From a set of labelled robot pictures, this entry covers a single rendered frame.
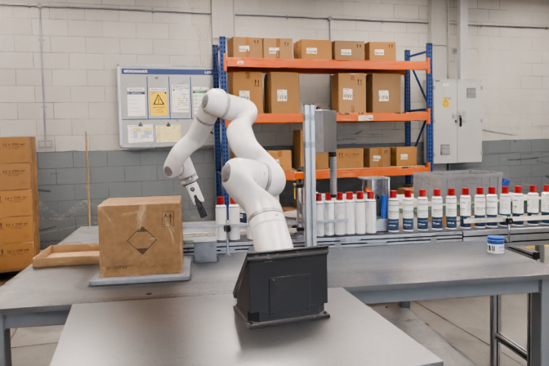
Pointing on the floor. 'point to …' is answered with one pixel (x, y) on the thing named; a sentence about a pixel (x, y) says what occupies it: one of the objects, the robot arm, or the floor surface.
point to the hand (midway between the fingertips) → (203, 212)
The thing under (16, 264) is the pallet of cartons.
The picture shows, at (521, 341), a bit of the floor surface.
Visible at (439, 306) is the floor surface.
